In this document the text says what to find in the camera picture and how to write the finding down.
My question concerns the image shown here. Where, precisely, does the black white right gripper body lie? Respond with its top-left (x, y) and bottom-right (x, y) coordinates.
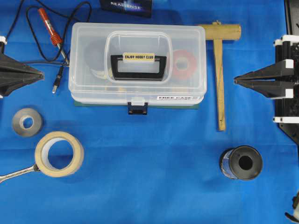
top-left (273, 35), bottom-right (299, 124)

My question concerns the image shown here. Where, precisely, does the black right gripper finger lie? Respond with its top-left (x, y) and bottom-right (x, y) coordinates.
top-left (235, 80), bottom-right (293, 99)
top-left (234, 59), bottom-right (293, 82)

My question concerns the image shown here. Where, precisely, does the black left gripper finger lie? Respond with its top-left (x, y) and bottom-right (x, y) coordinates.
top-left (0, 75), bottom-right (44, 98)
top-left (0, 53), bottom-right (43, 75)

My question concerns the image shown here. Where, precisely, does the clear plastic tool box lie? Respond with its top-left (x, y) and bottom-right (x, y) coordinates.
top-left (68, 22), bottom-right (207, 106)

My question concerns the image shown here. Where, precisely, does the green mat under box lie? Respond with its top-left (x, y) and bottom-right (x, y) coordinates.
top-left (73, 100), bottom-right (199, 110)

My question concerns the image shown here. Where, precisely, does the dark RealSense box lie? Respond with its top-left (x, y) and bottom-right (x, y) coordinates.
top-left (99, 0), bottom-right (153, 18)

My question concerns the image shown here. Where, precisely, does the grey tape roll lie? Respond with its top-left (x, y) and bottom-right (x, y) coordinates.
top-left (12, 108), bottom-right (43, 137)

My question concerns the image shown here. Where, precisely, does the wooden mallet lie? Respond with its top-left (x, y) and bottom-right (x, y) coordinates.
top-left (200, 21), bottom-right (242, 131)

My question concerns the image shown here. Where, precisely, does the beige masking tape roll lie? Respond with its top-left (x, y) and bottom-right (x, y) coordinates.
top-left (35, 131), bottom-right (84, 178)

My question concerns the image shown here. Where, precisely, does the steel wrench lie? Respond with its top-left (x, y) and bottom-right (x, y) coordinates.
top-left (0, 164), bottom-right (40, 183)

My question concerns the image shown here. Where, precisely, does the red tape roll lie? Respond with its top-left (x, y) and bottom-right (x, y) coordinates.
top-left (172, 49), bottom-right (197, 80)

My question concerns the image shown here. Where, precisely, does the black white object corner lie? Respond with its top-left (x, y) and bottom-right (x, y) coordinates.
top-left (285, 192), bottom-right (299, 224)

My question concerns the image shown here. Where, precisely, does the blue table cloth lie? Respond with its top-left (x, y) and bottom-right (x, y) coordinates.
top-left (0, 0), bottom-right (299, 224)

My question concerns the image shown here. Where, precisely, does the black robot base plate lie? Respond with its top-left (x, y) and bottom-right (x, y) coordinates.
top-left (284, 0), bottom-right (299, 35)

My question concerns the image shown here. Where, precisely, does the orange handled soldering iron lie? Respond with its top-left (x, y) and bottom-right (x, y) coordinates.
top-left (38, 8), bottom-right (69, 65)

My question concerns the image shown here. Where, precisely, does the black wire spool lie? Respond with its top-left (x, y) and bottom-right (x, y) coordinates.
top-left (219, 145), bottom-right (263, 181)

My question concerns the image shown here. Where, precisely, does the black tool box handle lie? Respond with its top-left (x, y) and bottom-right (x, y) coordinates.
top-left (110, 55), bottom-right (167, 81)

